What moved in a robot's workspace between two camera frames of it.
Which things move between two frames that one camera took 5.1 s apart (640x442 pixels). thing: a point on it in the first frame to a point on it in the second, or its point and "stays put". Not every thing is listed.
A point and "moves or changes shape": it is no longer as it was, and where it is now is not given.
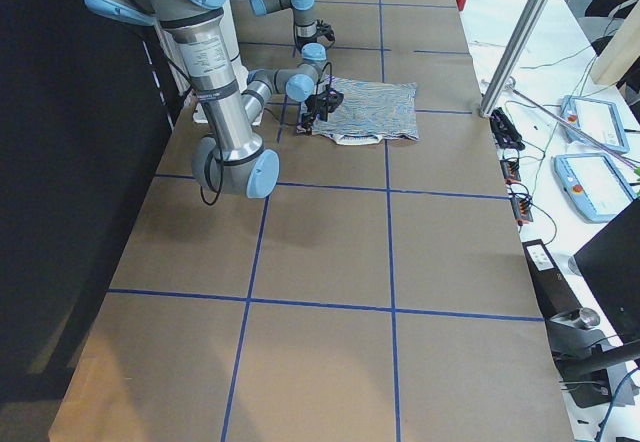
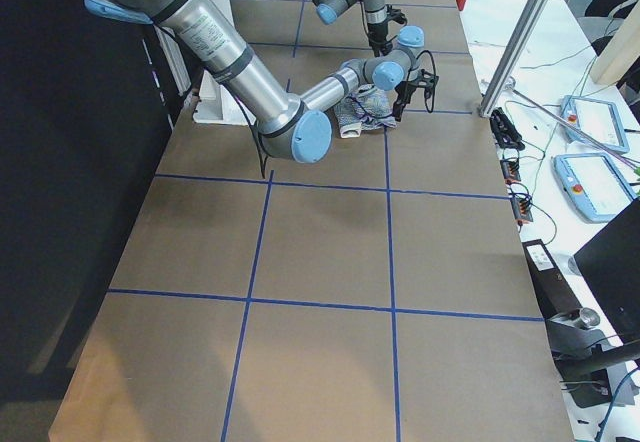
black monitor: (611, 264) stays put
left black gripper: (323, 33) to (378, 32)
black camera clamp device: (505, 132) stays put
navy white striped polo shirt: (370, 111) moves or changes shape
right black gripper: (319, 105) to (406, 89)
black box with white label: (553, 292) stays put
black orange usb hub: (522, 205) stays put
